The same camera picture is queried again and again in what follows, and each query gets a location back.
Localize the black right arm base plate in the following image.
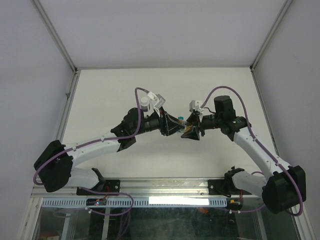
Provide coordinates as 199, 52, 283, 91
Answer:
207, 179, 252, 198

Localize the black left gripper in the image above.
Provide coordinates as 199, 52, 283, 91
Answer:
132, 106, 184, 136

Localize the white capped dark pill bottle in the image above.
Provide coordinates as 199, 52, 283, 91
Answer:
139, 96, 150, 112

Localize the right aluminium frame post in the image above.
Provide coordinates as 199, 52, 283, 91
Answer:
249, 0, 294, 72

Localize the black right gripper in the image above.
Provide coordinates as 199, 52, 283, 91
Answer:
180, 112, 223, 141

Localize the grey slotted cable duct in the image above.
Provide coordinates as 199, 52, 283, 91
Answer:
42, 196, 227, 208

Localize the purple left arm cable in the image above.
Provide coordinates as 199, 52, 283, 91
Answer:
33, 87, 143, 240

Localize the aluminium mounting rail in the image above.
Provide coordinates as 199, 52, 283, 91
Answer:
31, 177, 301, 200

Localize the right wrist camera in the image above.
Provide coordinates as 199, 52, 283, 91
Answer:
189, 100, 204, 116

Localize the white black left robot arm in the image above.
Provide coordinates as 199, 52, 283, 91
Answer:
34, 107, 185, 195

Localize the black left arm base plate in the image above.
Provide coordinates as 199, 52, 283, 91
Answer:
76, 179, 121, 196

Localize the aluminium frame post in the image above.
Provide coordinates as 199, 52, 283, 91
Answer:
249, 0, 294, 72
31, 0, 78, 74

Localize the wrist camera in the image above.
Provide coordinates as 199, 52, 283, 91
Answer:
189, 100, 204, 116
147, 91, 166, 115

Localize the left aluminium frame post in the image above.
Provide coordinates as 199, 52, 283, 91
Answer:
31, 0, 78, 74

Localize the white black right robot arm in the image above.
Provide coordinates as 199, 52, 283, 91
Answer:
181, 95, 307, 214

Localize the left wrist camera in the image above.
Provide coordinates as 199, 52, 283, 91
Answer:
147, 91, 166, 115

